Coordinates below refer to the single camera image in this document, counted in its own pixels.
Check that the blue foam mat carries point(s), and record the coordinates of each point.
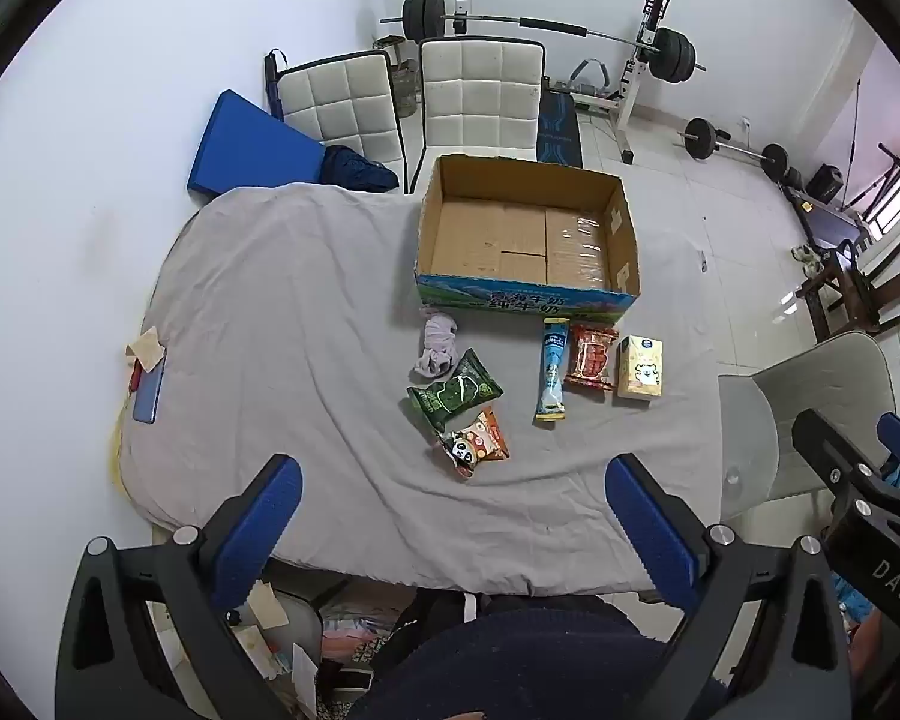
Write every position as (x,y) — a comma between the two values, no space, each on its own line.
(247,150)

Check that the blue black pole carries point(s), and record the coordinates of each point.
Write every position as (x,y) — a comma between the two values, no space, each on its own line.
(274,86)

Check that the paper scraps pile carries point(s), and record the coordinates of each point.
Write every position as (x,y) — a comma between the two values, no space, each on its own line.
(270,607)

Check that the yellow bear carton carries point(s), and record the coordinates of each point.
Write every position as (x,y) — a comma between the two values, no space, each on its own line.
(640,371)

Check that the red snack packet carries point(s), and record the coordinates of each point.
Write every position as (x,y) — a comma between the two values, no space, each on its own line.
(591,356)

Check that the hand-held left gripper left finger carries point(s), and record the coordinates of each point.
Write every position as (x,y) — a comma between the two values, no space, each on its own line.
(259,525)

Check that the white slipper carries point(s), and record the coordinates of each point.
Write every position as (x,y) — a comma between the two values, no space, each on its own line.
(804,256)

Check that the dark blue cloth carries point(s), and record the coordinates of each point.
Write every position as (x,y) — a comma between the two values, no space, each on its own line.
(356,172)

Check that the green snack packet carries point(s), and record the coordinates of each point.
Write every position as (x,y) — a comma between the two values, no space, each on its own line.
(454,394)

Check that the person's dark clothing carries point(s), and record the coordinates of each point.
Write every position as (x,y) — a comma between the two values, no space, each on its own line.
(532,660)

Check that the black speaker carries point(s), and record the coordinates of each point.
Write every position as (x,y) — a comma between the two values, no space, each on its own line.
(823,184)

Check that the cardboard box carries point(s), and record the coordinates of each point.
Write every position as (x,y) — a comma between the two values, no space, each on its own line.
(495,240)

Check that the black blue weight bench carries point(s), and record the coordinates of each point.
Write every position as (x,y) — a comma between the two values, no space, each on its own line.
(559,131)

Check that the brown wooden chair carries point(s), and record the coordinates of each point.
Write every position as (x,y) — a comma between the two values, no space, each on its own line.
(840,292)

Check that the grey green bucket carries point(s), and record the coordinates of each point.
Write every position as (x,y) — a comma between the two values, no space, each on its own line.
(403,90)

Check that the pink cloth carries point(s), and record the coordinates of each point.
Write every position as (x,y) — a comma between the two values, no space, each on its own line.
(436,349)

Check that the short barbell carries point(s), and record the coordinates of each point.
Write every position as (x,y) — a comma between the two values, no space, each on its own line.
(701,136)

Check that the long blue snack packet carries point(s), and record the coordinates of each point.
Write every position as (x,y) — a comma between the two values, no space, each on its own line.
(553,371)

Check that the white padded chair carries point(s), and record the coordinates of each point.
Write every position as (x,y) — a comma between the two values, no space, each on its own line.
(480,101)
(341,109)

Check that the blue phone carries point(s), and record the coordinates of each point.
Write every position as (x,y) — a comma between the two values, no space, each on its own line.
(148,401)

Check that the beige plastic chair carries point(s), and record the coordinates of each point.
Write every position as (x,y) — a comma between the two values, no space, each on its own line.
(825,382)

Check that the white barbell rack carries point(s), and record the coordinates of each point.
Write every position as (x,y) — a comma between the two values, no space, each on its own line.
(637,82)

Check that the orange panda snack packet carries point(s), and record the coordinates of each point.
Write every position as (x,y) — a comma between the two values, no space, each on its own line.
(472,444)

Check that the long barbell with plates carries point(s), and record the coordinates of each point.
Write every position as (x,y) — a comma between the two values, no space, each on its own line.
(495,17)

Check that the grey curved exercise bar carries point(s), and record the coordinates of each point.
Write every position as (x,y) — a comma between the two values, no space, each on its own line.
(591,71)

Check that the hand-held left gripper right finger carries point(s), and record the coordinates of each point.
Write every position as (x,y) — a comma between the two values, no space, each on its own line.
(649,525)

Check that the black treadmill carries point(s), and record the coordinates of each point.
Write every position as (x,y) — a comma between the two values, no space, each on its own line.
(821,217)

